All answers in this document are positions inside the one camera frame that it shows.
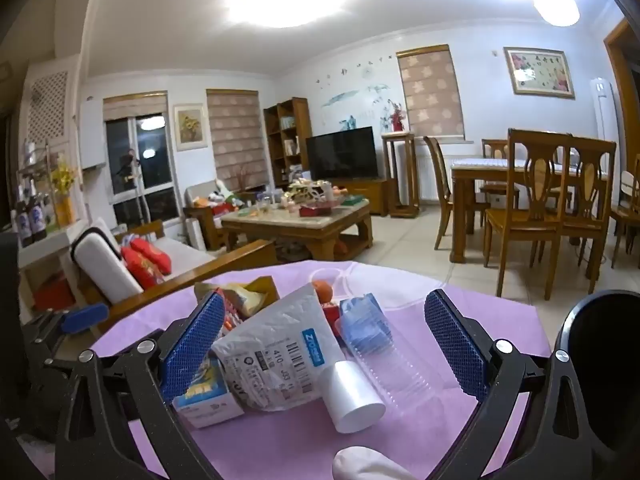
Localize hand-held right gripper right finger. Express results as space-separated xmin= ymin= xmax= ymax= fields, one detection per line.
xmin=424 ymin=289 xmax=596 ymax=480

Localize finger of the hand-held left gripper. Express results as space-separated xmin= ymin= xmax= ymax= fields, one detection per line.
xmin=22 ymin=304 xmax=109 ymax=346

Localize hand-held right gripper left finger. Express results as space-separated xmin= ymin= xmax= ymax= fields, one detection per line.
xmin=54 ymin=290 xmax=226 ymax=480

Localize gold snack bag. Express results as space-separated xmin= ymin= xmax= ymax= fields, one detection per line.
xmin=194 ymin=276 xmax=281 ymax=321

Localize white plastic cup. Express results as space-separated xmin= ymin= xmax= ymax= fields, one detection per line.
xmin=322 ymin=360 xmax=387 ymax=435

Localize red milk carton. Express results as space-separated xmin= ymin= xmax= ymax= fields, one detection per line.
xmin=320 ymin=301 xmax=343 ymax=336

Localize black trash bin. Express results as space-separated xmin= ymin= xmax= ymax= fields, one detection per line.
xmin=550 ymin=290 xmax=640 ymax=480

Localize orange snack wrapper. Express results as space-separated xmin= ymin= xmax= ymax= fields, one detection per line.
xmin=220 ymin=300 xmax=248 ymax=333

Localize white sofa back cushion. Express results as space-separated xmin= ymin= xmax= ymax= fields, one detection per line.
xmin=72 ymin=227 xmax=144 ymax=306

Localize blue and white box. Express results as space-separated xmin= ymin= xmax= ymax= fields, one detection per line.
xmin=172 ymin=355 xmax=246 ymax=430

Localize red cushion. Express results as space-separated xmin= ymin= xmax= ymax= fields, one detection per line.
xmin=120 ymin=246 xmax=166 ymax=291
xmin=131 ymin=237 xmax=172 ymax=276

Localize white plastic mailer bag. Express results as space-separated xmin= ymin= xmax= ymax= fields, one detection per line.
xmin=210 ymin=282 xmax=346 ymax=413

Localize dark bottle with blue label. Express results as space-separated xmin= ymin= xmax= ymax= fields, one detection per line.
xmin=31 ymin=195 xmax=48 ymax=242
xmin=19 ymin=197 xmax=33 ymax=247

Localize wooden sofa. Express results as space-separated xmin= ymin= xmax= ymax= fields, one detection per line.
xmin=70 ymin=217 xmax=278 ymax=331

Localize blue plastic wrapper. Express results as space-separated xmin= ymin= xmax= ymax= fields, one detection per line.
xmin=339 ymin=294 xmax=393 ymax=356

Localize purple tablecloth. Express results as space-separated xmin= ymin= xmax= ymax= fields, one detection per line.
xmin=30 ymin=260 xmax=556 ymax=480

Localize yellow flowers in vase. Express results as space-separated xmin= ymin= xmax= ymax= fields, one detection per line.
xmin=50 ymin=157 xmax=78 ymax=226

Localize wooden dining chair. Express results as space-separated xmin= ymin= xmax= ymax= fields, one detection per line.
xmin=423 ymin=136 xmax=491 ymax=251
xmin=484 ymin=128 xmax=573 ymax=298
xmin=481 ymin=139 xmax=521 ymax=211
xmin=610 ymin=155 xmax=640 ymax=256
xmin=560 ymin=135 xmax=617 ymax=281

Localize white crumpled tissue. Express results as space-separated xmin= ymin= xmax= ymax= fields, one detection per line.
xmin=332 ymin=446 xmax=431 ymax=480

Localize wooden armchair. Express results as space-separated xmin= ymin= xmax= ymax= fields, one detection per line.
xmin=182 ymin=180 xmax=251 ymax=251

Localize glass balcony door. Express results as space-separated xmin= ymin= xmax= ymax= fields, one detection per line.
xmin=105 ymin=112 xmax=181 ymax=231

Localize wooden coffee table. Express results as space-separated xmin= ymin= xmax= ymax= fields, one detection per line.
xmin=221 ymin=199 xmax=374 ymax=262

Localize white radiator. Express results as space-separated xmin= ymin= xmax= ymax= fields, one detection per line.
xmin=419 ymin=152 xmax=453 ymax=201

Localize wooden dining table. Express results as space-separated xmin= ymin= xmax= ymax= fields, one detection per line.
xmin=450 ymin=157 xmax=608 ymax=263

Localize coffee table clutter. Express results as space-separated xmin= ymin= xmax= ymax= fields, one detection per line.
xmin=240 ymin=177 xmax=368 ymax=218

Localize white lattice panel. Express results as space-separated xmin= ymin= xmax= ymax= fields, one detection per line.
xmin=25 ymin=57 xmax=83 ymax=151

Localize beige patterned window blind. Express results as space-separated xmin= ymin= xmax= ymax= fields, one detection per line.
xmin=206 ymin=89 xmax=269 ymax=192
xmin=396 ymin=45 xmax=466 ymax=138

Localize tall wooden plant stand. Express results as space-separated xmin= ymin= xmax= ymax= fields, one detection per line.
xmin=381 ymin=131 xmax=421 ymax=218

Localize framed sunflower picture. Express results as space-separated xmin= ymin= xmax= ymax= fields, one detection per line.
xmin=173 ymin=103 xmax=208 ymax=152

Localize short beige window blind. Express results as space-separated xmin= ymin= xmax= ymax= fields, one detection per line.
xmin=102 ymin=91 xmax=168 ymax=121

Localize black television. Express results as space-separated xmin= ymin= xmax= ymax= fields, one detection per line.
xmin=305 ymin=126 xmax=379 ymax=181

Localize wooden bookshelf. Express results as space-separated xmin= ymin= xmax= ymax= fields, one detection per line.
xmin=263 ymin=97 xmax=313 ymax=188

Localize white standing air conditioner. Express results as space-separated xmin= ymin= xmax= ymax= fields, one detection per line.
xmin=590 ymin=77 xmax=618 ymax=143

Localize framed flower picture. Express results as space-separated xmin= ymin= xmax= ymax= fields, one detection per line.
xmin=503 ymin=46 xmax=576 ymax=99

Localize small ceiling lamp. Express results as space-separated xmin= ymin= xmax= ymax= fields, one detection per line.
xmin=532 ymin=0 xmax=581 ymax=27

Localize white wall cabinet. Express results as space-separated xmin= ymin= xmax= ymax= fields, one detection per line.
xmin=80 ymin=97 xmax=107 ymax=168

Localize wall sticker mural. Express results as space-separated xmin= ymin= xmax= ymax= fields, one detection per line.
xmin=315 ymin=52 xmax=396 ymax=128

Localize wooden door frame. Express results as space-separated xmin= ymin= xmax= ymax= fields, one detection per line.
xmin=602 ymin=17 xmax=640 ymax=146

